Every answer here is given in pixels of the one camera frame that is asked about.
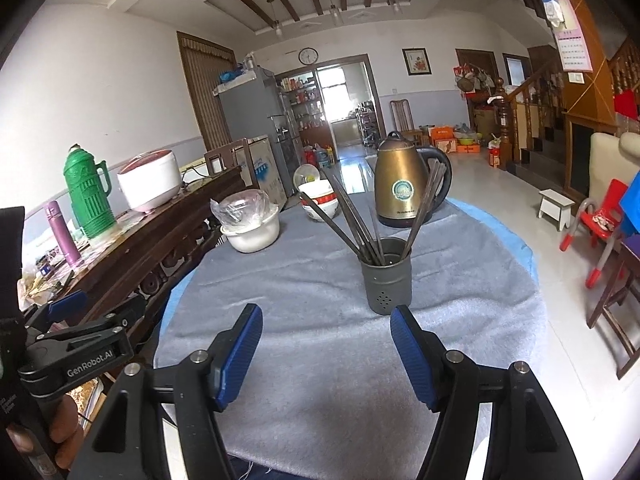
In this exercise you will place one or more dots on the shelf of bottles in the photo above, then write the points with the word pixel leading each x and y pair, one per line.
pixel 300 110

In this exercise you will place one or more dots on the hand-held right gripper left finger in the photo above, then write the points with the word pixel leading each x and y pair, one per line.
pixel 240 355

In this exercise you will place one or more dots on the floral patterned cloth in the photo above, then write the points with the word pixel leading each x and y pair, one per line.
pixel 100 250

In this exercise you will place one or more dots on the small white stool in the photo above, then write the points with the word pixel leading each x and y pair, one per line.
pixel 555 200

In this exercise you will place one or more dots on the green thermos flask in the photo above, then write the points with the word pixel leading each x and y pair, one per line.
pixel 90 195

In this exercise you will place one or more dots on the bronze electric kettle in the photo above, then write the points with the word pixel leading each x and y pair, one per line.
pixel 400 170

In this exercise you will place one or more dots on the purple bottle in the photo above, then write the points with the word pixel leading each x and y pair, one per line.
pixel 62 235

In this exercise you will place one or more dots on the grey refrigerator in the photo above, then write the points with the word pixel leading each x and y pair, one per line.
pixel 250 105

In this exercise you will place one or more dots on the round wall clock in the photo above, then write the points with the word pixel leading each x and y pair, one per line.
pixel 308 55

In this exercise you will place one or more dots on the tall-backed wooden chair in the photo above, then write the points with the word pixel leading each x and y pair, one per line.
pixel 402 115

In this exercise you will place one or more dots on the dark metal chopstick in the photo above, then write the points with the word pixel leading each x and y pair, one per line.
pixel 376 235
pixel 426 205
pixel 332 227
pixel 431 205
pixel 340 230

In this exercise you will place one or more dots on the dark wooden chair back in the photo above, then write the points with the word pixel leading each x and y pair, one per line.
pixel 222 157

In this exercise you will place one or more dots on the dark wooden sideboard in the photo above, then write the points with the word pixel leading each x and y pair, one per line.
pixel 150 255

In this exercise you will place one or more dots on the grey tablecloth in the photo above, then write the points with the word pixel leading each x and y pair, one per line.
pixel 310 285

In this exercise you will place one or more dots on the white light switch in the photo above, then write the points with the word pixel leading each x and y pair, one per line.
pixel 576 77

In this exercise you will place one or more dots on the brown wooden door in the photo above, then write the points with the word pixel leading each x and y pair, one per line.
pixel 475 60

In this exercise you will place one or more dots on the brown striped curtain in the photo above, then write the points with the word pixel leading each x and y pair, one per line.
pixel 205 90

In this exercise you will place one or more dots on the wooden staircase railing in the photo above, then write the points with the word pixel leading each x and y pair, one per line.
pixel 525 110

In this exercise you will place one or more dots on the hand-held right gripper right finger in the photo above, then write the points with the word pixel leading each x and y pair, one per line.
pixel 415 360

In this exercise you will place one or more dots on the bundle of dark chopsticks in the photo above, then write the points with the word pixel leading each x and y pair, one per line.
pixel 347 215

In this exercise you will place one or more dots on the clear plastic bag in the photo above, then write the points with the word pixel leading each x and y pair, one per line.
pixel 240 210

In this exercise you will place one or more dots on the person's left hand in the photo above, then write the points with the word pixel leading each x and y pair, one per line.
pixel 65 425

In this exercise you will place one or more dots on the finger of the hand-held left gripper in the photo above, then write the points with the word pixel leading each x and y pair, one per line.
pixel 105 317

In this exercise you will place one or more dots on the dark chopsticks in cup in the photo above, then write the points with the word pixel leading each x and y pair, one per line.
pixel 420 205

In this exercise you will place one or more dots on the pink wall calendar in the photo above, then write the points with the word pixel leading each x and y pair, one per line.
pixel 575 45

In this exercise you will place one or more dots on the white rice cooker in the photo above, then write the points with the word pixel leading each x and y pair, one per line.
pixel 150 180

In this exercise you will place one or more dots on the white chest freezer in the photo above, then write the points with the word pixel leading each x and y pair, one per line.
pixel 260 165

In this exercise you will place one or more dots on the red plastic child chair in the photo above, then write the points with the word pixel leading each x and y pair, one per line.
pixel 607 210

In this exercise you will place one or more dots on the blue table cover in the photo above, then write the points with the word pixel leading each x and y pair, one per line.
pixel 510 237

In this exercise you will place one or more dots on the dark wooden side chair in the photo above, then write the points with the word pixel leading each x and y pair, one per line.
pixel 625 260

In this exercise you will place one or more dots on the framed wall picture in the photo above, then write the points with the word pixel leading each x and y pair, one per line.
pixel 416 62

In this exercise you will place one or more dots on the beige armchair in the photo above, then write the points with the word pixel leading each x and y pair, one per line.
pixel 607 160

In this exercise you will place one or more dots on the white pot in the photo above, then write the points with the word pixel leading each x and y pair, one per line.
pixel 252 237

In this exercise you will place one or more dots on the orange cardboard boxes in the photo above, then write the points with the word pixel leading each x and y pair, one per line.
pixel 445 137

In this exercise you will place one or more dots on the grey metal chopstick holder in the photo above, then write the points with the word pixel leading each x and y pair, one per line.
pixel 385 285

